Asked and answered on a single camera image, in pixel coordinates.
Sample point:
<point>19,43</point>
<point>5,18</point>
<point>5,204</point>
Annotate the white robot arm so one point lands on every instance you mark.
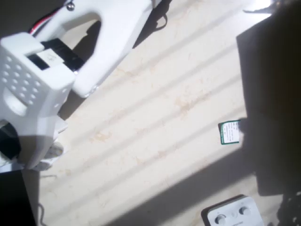
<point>113,30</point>

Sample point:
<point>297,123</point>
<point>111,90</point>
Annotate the green white label sticker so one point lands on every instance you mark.
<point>229,133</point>

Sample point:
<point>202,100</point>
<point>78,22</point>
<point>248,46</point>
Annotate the white device with two knobs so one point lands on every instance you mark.
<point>231,207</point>

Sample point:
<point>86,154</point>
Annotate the black textured fabric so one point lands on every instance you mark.
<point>291,209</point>

